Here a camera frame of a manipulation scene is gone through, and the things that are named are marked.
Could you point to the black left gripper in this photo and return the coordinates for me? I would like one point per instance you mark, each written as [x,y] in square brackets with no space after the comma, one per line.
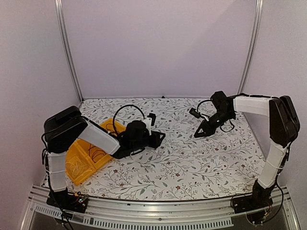
[156,142]

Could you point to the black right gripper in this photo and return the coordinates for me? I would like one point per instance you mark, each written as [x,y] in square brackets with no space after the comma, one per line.
[209,130]

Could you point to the left arm base electronics board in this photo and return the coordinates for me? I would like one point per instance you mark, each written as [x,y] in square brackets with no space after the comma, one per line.
[64,200]

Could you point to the right arm base electronics board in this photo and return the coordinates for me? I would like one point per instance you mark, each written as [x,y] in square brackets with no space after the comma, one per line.
[257,212]

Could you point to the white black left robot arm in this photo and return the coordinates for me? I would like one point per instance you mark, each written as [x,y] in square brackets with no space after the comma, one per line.
[62,129]

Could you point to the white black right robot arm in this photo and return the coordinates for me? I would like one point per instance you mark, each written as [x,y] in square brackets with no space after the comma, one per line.
[282,128]

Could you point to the floral patterned table mat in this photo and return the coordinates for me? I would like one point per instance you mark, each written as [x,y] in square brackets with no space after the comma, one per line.
[183,167]

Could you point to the yellow divided plastic bin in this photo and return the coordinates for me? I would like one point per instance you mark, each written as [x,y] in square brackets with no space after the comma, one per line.
[83,160]

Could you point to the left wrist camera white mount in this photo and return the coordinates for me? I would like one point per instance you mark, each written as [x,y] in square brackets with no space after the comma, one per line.
[149,122]

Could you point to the aluminium right corner post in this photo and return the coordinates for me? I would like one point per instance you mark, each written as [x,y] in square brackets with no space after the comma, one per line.
[252,45]

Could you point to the aluminium corner post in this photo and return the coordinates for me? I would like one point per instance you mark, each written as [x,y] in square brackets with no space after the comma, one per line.
[252,45]
[67,49]

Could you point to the aluminium front frame rail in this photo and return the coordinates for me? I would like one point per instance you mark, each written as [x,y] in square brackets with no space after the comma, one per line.
[110,214]

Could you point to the aluminium left corner post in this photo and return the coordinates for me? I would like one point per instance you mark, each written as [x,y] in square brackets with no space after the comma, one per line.
[67,49]

